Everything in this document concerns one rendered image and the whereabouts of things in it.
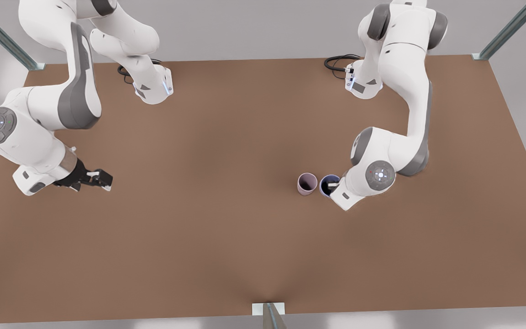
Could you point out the purple cup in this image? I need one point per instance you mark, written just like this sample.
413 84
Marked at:
323 191

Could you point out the pink cup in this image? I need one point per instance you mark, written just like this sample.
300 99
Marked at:
303 188

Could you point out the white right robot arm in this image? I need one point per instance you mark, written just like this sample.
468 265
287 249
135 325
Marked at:
39 105

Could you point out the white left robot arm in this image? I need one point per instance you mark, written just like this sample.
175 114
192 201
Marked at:
404 68

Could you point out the silver frame post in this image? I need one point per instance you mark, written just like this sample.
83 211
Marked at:
509 29
2 36
271 315

